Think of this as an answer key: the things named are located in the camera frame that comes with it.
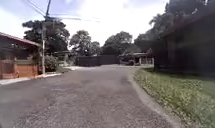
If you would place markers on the dark fence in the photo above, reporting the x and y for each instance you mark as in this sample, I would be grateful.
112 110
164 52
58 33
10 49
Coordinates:
96 60

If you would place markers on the vehicle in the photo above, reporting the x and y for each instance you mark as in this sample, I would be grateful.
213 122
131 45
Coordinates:
129 62

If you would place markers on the round green tree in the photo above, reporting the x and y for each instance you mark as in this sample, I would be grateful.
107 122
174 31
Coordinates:
116 41
81 41

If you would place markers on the open roofed shelter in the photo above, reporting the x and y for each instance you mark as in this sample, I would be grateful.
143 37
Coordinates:
141 55

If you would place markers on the grey asphalt road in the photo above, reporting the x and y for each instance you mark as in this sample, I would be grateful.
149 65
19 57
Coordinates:
88 100

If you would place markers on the green bush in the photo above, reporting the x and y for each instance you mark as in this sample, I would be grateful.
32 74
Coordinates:
50 63

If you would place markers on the large dark tree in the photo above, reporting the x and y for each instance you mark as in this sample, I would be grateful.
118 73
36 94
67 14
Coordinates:
56 35

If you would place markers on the grey utility pole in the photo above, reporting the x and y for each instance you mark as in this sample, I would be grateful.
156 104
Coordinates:
43 46

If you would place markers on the brick fence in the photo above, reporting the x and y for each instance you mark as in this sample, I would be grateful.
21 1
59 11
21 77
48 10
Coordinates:
25 70

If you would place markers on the grass verge with weeds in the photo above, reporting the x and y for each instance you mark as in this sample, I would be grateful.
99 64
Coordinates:
188 96

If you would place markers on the pale concrete pavement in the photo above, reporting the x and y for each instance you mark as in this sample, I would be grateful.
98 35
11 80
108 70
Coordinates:
15 80

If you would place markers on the house with red roof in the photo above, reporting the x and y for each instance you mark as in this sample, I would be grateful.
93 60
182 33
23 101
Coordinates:
11 46

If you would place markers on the long dark wall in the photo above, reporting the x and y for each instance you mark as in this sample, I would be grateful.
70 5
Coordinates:
188 46

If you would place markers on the trees behind wall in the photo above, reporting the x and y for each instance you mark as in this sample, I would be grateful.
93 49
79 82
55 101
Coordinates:
181 13

